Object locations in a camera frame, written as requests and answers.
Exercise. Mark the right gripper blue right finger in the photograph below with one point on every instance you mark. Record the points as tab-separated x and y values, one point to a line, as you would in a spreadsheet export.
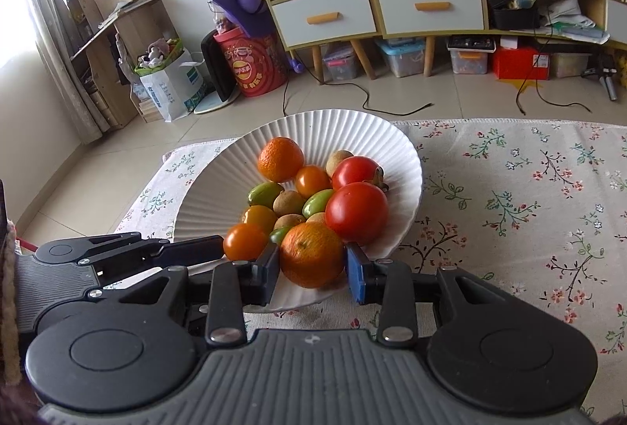
389	284

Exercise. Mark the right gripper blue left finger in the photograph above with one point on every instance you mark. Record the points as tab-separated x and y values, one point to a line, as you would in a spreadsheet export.
236	285

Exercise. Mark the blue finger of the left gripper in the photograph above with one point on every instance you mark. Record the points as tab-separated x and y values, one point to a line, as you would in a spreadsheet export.
118	256
208	284

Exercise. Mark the dark green cherry tomato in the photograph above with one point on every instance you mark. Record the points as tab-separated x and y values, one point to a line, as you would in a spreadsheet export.
278	235

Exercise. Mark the yellow orange cherry tomato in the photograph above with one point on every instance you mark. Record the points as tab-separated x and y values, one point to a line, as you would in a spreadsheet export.
260	215

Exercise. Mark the red tomato front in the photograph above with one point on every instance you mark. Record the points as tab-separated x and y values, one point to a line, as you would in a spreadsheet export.
357	212

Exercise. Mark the red tomato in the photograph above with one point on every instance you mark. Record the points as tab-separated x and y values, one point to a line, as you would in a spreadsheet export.
356	169
357	212

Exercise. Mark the large mandarin orange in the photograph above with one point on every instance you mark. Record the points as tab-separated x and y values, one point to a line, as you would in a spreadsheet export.
311	255

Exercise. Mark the green jujube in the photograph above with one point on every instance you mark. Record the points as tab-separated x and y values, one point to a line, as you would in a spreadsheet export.
265	194
317	203

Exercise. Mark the red tomato back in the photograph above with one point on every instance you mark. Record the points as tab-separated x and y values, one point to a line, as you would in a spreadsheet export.
356	169

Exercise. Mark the orange cherry tomato front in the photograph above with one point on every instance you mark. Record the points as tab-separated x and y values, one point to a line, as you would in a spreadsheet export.
310	179

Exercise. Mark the small mandarin orange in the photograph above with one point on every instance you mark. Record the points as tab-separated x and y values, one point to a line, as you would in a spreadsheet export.
280	160

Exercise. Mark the floral tablecloth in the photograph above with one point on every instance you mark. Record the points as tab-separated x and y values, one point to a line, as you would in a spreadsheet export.
535	207

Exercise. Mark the white paper shopping bag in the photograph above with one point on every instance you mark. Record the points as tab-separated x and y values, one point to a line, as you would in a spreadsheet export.
173	81

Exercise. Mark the black panel heater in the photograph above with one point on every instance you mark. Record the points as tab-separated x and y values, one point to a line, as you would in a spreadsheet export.
221	76

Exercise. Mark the red snack bucket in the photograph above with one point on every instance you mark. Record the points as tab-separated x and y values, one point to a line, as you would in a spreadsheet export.
259	64

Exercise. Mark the clear storage bin left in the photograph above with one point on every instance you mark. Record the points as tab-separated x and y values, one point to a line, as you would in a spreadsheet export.
341	62

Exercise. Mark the clear storage bin blue lid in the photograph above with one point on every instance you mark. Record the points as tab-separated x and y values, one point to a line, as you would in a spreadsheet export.
404	60

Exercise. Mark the wooden bookshelf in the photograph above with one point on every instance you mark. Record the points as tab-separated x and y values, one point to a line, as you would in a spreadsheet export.
117	32

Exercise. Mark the clear storage bin black lid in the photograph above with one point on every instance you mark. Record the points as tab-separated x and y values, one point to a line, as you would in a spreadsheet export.
470	54

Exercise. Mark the red box under sideboard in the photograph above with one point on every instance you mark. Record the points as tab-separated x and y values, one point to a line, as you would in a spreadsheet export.
521	63

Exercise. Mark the long low sideboard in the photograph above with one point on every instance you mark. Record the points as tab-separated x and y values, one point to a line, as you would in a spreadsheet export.
595	21

